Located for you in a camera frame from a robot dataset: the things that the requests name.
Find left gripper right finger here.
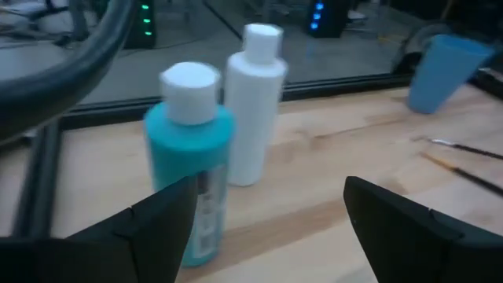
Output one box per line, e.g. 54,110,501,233
343,175,503,283

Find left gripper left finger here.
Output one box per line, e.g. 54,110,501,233
0,175,200,283

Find paintbrush with orange ferrule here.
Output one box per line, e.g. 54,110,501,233
418,150,503,197

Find teal paint bottle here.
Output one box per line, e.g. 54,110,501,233
143,61,237,268

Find black paintbrush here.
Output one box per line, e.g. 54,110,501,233
410,134,503,161

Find white paint bottle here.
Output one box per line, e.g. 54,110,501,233
223,22,288,188

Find blue plastic cup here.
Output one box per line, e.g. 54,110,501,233
406,33,497,115

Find computer tower green lights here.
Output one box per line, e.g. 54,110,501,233
124,0,157,50

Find computer tower blue lights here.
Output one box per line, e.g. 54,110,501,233
307,0,354,39

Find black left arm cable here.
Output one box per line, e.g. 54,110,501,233
0,0,139,142

